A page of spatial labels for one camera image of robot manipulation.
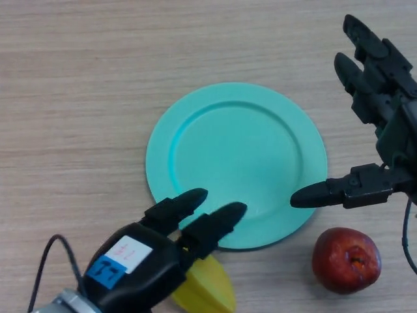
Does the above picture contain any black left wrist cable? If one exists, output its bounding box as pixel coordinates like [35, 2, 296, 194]
[26, 234, 88, 312]

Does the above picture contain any red apple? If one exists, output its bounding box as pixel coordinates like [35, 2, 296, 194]
[311, 227, 382, 294]

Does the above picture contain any yellow starfruit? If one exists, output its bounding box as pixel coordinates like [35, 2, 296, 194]
[171, 235, 237, 313]

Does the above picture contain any green round plate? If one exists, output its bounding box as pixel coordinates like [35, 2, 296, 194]
[145, 82, 328, 251]

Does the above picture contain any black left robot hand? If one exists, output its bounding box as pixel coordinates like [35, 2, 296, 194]
[83, 188, 248, 313]

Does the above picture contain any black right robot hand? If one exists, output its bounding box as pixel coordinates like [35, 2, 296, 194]
[289, 14, 417, 209]

